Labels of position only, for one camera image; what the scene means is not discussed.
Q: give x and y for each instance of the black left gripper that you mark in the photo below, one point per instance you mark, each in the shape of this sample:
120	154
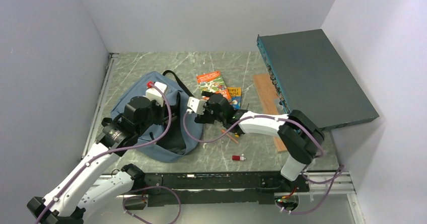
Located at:
160	110

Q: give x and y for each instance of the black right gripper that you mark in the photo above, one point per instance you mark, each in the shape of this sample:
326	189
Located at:
205	118

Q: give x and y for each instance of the orange green Treehouse book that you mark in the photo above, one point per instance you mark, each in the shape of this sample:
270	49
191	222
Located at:
213	82

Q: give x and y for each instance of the blue student backpack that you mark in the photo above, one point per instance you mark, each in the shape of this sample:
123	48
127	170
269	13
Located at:
177	141

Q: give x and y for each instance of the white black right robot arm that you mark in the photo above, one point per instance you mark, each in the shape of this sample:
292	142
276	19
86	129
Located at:
301	136

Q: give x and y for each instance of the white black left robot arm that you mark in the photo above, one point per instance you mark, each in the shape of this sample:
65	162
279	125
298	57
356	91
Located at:
75	199

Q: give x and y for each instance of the orange pencil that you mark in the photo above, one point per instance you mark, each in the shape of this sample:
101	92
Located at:
230	136

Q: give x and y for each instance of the orange blue Treehouse book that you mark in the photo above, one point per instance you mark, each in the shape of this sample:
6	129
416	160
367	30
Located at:
235	94

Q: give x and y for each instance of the small red white tube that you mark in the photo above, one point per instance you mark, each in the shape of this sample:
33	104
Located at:
238	158

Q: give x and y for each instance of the brown wooden board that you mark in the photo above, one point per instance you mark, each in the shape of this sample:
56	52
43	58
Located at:
266	93

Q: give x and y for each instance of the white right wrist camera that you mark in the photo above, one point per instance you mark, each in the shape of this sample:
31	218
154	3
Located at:
195	105

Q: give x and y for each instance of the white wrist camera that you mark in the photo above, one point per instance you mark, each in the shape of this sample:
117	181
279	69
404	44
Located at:
195	105
156	91

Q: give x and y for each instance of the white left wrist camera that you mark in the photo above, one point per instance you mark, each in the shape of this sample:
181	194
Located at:
156	91

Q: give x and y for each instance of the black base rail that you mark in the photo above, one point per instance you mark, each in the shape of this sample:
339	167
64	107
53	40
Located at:
261	187

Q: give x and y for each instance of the dark teal network switch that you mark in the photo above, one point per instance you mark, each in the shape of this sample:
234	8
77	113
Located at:
309	75

